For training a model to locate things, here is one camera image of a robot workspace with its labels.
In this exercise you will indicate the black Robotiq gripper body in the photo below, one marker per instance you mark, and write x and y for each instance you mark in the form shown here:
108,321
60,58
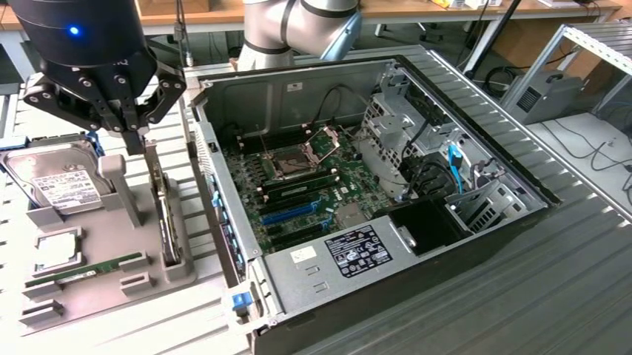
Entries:
89,37

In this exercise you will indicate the silver office chair base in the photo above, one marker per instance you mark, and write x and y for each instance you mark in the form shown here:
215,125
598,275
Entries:
168,45

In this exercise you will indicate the silver hard disk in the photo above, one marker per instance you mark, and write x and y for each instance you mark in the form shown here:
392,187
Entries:
45,174

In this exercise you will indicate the small cardboard box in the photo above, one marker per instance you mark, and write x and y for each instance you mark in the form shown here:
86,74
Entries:
173,5

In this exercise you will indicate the thin metal locking lever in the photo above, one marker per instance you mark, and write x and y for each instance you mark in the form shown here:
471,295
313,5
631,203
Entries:
264,142

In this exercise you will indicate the black RAM slot row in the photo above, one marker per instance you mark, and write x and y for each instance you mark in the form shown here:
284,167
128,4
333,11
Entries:
281,137

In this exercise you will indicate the CPU socket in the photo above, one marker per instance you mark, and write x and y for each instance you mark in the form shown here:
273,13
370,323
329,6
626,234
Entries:
284,164

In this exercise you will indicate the small blue slot clip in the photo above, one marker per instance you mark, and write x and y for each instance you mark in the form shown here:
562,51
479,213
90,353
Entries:
216,199

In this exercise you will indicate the metal socket cover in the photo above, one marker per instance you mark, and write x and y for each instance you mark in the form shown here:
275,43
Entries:
331,131

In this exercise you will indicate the installed black RAM stick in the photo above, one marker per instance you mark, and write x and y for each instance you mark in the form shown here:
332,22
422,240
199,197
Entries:
301,185

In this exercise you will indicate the silver CPU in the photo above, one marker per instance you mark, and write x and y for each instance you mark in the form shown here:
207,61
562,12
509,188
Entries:
57,251

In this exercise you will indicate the green RAM stick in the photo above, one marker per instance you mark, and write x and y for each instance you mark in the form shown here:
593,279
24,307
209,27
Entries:
106,265

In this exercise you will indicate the green motherboard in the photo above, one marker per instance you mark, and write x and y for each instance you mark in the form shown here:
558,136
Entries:
356,177

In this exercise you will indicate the perforated silver drive cage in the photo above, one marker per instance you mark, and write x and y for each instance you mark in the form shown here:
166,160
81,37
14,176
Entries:
391,129

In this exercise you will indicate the black expansion slot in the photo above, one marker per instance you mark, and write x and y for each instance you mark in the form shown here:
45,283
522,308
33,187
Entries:
296,234

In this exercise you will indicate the silver chipset heatsink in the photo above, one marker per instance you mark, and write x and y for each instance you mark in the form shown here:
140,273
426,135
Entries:
352,216

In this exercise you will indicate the gray parts rack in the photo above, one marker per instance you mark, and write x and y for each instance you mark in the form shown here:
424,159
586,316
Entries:
100,296

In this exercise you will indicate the white square sticker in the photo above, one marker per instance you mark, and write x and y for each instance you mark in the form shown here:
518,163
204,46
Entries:
304,255

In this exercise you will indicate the silver power supply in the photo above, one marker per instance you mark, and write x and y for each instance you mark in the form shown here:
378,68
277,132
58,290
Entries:
296,281

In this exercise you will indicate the black power supply label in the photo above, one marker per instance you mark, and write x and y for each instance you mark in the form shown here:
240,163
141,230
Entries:
359,251

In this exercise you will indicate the blue case latch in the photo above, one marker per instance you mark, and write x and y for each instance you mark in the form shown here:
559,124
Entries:
241,300

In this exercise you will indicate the slanted black pole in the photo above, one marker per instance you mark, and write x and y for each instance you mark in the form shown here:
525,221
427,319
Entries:
497,38

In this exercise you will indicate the silver disk bay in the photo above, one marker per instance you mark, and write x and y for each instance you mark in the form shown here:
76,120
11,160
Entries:
487,211

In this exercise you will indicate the large brown cardboard box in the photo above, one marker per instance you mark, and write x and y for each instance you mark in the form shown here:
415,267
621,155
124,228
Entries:
523,40

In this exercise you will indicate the wooden desk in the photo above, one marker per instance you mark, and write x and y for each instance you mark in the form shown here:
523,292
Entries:
543,11

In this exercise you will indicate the open black PC case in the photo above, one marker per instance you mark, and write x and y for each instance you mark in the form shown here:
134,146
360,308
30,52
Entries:
444,296

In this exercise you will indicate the aluminium frame shelf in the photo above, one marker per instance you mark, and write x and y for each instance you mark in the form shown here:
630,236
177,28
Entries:
607,37

